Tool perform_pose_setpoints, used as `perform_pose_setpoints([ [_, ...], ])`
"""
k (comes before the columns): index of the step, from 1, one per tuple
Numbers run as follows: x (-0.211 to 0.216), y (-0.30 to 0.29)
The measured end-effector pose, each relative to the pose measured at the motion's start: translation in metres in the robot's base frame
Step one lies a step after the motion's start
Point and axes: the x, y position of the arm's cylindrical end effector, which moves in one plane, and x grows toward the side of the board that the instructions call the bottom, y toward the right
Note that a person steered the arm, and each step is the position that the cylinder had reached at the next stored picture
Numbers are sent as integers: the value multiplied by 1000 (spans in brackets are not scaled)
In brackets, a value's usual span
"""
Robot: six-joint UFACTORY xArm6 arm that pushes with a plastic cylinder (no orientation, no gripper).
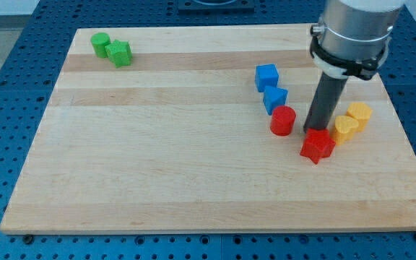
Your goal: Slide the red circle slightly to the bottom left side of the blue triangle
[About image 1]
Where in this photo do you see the red cylinder block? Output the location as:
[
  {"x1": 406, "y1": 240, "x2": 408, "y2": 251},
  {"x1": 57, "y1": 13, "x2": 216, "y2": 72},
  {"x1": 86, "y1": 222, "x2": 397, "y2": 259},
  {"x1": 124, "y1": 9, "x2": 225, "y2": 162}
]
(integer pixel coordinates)
[{"x1": 269, "y1": 105, "x2": 296, "y2": 137}]

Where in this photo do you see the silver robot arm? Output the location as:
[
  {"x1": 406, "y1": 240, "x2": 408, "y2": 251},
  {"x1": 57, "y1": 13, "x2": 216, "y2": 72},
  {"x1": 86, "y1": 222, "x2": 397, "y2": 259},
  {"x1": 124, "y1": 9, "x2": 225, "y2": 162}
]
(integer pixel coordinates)
[{"x1": 310, "y1": 0, "x2": 405, "y2": 80}]

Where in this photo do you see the blue triangle block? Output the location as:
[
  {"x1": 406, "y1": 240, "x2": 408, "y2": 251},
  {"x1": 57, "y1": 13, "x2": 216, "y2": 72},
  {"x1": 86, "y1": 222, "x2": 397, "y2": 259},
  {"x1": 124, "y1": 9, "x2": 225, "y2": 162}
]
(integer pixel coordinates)
[{"x1": 263, "y1": 85, "x2": 288, "y2": 116}]

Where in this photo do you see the light wooden board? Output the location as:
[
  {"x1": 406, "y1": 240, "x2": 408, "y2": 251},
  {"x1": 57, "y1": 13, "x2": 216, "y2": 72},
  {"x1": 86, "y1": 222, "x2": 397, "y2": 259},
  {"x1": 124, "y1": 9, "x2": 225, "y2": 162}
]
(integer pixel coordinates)
[{"x1": 0, "y1": 24, "x2": 416, "y2": 235}]

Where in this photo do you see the blue cube block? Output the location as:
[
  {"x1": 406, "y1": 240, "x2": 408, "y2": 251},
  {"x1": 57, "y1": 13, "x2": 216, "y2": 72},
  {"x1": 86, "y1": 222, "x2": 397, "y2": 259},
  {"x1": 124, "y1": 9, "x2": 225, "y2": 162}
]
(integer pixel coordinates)
[{"x1": 255, "y1": 64, "x2": 279, "y2": 92}]

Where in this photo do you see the red star block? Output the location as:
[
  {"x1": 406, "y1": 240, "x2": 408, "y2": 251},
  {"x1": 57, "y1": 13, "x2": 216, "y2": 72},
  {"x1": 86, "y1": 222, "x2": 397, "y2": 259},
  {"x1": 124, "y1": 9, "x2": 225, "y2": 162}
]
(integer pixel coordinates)
[{"x1": 300, "y1": 129, "x2": 336, "y2": 164}]

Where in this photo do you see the green star block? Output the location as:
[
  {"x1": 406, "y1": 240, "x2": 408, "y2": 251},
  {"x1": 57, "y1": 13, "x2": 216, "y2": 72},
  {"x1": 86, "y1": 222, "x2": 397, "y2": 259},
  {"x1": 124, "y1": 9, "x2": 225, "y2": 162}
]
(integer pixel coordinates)
[{"x1": 105, "y1": 40, "x2": 132, "y2": 68}]

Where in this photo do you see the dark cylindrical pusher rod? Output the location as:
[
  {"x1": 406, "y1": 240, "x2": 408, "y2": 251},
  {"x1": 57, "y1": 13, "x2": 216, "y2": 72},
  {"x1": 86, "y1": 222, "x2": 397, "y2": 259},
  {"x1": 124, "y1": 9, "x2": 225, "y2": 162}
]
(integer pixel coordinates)
[{"x1": 303, "y1": 72, "x2": 348, "y2": 133}]

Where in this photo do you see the yellow heart block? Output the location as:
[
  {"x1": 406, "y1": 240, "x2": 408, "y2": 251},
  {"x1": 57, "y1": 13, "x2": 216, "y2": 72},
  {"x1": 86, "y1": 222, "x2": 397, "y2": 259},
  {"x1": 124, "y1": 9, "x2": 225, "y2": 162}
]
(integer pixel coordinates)
[{"x1": 331, "y1": 116, "x2": 359, "y2": 145}]

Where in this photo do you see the green cylinder block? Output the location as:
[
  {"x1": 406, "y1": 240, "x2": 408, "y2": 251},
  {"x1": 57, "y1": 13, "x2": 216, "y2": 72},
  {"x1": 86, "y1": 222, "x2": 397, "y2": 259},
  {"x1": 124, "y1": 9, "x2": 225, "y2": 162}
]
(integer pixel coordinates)
[{"x1": 90, "y1": 32, "x2": 111, "y2": 58}]

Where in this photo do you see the yellow hexagon block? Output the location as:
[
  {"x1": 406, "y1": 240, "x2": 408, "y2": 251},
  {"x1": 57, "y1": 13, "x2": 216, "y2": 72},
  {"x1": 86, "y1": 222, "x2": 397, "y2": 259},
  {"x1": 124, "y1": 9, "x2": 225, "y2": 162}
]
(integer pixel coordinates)
[{"x1": 346, "y1": 102, "x2": 373, "y2": 132}]

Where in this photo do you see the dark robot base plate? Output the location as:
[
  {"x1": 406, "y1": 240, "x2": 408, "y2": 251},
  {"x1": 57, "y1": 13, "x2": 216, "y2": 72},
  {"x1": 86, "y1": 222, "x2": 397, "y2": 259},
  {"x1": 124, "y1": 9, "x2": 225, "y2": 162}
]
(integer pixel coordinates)
[{"x1": 178, "y1": 0, "x2": 255, "y2": 13}]

